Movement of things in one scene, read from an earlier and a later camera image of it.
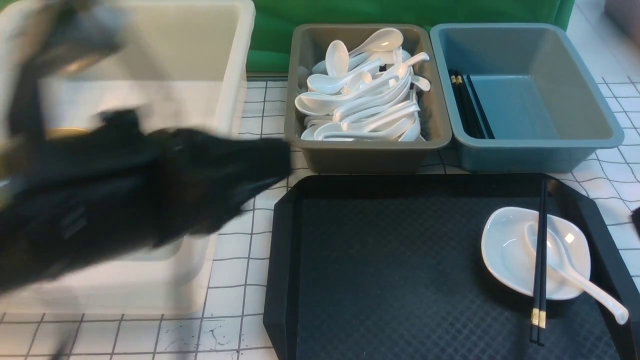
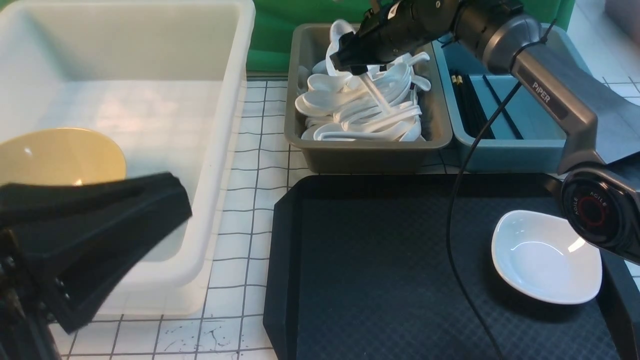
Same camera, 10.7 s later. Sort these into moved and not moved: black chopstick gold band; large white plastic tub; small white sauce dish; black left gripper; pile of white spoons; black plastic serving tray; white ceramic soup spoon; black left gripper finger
Moved: white ceramic soup spoon; black chopstick gold band; black left gripper finger; small white sauce dish; black left gripper
Not moved: pile of white spoons; black plastic serving tray; large white plastic tub
